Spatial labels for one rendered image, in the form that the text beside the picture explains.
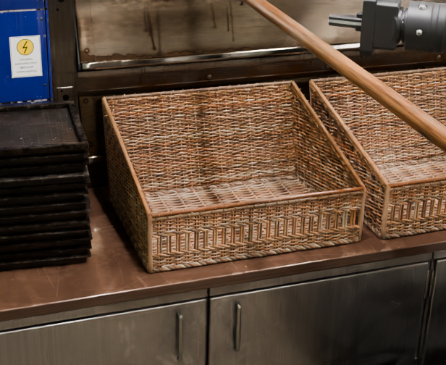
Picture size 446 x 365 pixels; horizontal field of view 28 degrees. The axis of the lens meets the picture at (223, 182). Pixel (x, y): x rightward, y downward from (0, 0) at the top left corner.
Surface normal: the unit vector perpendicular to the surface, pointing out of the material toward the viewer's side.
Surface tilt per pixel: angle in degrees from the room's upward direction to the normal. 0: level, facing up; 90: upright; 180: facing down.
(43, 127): 0
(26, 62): 90
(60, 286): 0
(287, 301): 90
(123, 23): 70
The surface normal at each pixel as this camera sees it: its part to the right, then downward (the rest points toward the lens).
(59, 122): 0.03, -0.91
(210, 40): 0.32, 0.07
